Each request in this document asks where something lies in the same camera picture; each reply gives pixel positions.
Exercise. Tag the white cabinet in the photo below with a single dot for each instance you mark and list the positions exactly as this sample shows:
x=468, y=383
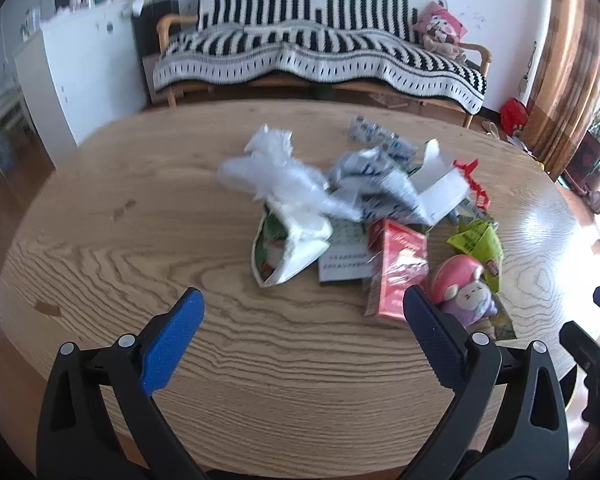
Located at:
x=79, y=72

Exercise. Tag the red ribbon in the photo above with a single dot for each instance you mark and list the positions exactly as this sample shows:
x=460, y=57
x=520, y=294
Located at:
x=467, y=169

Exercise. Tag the green grey cigarette pack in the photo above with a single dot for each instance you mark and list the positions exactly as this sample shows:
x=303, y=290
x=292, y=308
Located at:
x=347, y=258

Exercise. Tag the lime green snack bag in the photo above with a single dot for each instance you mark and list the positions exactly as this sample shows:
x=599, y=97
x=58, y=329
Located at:
x=478, y=239

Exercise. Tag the red cigarette pack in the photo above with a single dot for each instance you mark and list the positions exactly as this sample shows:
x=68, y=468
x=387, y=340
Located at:
x=399, y=260

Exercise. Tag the blue white blister wrapper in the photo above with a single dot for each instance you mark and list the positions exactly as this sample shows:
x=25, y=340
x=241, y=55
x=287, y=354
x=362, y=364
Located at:
x=375, y=136

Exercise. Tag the wooden sofa bench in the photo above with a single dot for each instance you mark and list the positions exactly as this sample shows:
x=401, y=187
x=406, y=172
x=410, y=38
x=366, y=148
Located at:
x=306, y=54

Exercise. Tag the white green snack bag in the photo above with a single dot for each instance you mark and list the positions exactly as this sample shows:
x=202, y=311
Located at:
x=289, y=239

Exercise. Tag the pink purple plush toy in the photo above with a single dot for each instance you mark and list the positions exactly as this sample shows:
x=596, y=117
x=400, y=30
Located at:
x=457, y=288

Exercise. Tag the clear plastic bag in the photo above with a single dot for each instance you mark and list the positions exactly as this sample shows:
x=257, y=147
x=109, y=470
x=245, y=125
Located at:
x=268, y=171

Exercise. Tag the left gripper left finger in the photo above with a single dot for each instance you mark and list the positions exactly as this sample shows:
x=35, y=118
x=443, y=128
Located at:
x=76, y=439

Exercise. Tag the brown curtain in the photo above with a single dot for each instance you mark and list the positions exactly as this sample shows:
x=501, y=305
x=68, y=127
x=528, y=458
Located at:
x=566, y=86

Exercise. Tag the grey white bag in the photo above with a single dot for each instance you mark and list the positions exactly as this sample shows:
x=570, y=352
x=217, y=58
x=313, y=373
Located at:
x=378, y=187

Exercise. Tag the pink plush doll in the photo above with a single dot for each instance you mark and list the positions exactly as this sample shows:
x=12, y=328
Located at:
x=441, y=32

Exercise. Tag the red bag on floor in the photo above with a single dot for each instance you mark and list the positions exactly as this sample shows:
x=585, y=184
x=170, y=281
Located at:
x=513, y=116

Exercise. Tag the black speaker box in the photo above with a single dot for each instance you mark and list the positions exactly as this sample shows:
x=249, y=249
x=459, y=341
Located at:
x=145, y=25

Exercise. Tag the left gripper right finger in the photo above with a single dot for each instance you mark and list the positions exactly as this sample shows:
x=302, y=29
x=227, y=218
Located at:
x=507, y=418

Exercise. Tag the black white striped blanket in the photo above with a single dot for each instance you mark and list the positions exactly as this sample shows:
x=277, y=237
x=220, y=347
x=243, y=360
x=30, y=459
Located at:
x=397, y=17

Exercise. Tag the white paper box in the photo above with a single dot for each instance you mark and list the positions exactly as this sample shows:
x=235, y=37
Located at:
x=440, y=186

